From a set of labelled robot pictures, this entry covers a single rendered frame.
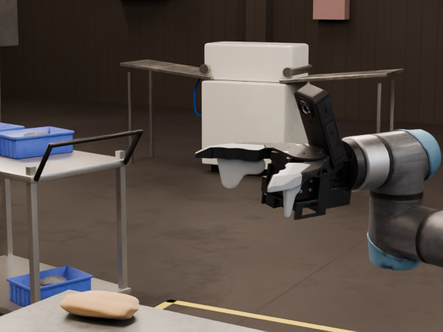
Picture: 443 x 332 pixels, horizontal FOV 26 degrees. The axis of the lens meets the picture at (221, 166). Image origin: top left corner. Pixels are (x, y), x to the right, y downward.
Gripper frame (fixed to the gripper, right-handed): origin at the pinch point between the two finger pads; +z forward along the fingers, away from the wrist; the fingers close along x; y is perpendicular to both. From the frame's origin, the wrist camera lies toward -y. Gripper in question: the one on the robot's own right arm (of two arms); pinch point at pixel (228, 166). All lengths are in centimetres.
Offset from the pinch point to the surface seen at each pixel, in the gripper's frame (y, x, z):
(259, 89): 144, 562, -460
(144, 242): 205, 420, -258
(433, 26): 124, 719, -857
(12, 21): 66, 488, -191
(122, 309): 45, 52, -18
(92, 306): 46, 56, -14
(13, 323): 50, 64, -1
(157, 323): 48, 48, -23
